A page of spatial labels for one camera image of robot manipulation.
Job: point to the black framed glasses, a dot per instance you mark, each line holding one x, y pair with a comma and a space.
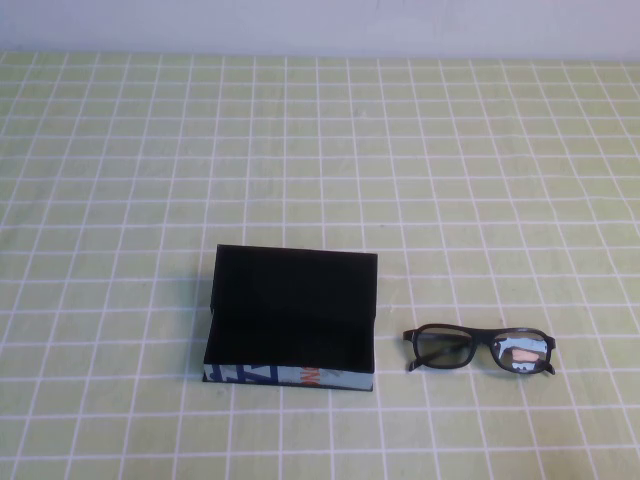
520, 351

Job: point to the black glasses case printed side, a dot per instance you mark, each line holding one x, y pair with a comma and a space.
295, 300

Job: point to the green checkered tablecloth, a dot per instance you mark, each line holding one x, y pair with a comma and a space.
150, 150

